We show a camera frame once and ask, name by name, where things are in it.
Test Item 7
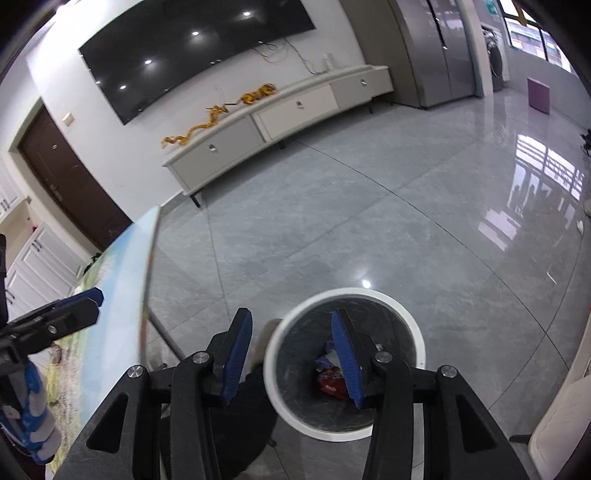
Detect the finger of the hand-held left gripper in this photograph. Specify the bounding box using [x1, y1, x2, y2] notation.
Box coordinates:
[9, 287, 105, 326]
[11, 302, 101, 356]

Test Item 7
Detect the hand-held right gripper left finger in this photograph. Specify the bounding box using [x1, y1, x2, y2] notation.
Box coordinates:
[55, 307, 254, 480]

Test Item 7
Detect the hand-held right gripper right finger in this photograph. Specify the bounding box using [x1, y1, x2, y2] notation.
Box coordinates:
[331, 308, 532, 480]

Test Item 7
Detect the red snack packet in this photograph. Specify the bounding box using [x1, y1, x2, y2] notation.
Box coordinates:
[316, 367, 349, 400]

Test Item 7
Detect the white round trash bin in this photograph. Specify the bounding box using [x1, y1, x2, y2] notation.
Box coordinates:
[263, 287, 426, 440]

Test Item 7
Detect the white blue plastic bag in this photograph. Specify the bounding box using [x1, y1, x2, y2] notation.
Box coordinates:
[0, 360, 63, 464]

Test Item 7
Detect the white hallway cabinet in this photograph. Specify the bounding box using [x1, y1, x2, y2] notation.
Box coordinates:
[0, 180, 88, 319]

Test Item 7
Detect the brown entrance door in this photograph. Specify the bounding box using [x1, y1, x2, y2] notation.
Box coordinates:
[17, 105, 134, 252]

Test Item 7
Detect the golden dragon figurine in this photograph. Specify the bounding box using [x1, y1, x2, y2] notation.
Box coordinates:
[161, 104, 232, 149]

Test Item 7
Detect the white television cabinet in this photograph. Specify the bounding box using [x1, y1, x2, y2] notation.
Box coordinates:
[161, 64, 393, 208]

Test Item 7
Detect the white side table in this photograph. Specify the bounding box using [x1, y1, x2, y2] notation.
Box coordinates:
[529, 351, 591, 480]

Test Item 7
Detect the golden tiger figurine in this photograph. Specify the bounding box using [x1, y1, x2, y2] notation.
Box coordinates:
[240, 82, 278, 104]

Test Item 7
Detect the grey double door fridge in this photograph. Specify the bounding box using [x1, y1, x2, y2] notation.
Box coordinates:
[387, 0, 478, 109]

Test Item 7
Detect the purple stool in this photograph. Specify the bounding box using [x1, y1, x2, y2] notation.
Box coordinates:
[527, 78, 551, 114]

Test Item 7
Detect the grey washing machine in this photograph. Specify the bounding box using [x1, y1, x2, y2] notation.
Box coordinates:
[481, 25, 509, 93]

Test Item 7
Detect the black framed window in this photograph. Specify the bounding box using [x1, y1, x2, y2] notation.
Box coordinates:
[501, 0, 578, 75]

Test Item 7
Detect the black wall television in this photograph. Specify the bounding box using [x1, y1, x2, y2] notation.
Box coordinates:
[78, 0, 317, 126]

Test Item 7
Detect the black television cable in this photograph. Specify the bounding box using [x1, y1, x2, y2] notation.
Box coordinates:
[252, 38, 331, 75]

